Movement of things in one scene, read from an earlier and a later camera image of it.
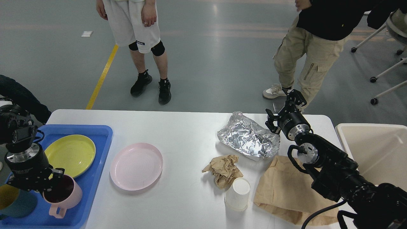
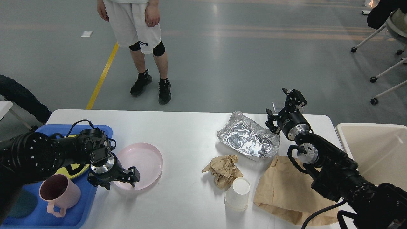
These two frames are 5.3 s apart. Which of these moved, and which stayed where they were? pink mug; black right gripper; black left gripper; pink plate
Moved: black left gripper
Stayed: pink mug; pink plate; black right gripper
